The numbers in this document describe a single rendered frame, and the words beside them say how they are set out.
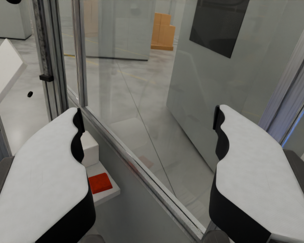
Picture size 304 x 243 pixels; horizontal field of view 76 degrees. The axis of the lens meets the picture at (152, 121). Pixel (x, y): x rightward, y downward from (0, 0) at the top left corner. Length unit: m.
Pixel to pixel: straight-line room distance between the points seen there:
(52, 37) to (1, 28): 6.88
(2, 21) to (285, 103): 7.62
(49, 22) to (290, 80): 0.80
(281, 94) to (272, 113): 0.03
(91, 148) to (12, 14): 6.94
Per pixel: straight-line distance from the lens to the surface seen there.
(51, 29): 0.91
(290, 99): 0.35
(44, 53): 0.94
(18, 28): 7.64
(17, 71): 0.54
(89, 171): 0.91
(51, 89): 1.00
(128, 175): 0.82
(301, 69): 0.35
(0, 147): 0.73
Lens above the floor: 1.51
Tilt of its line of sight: 31 degrees down
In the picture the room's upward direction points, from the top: 9 degrees clockwise
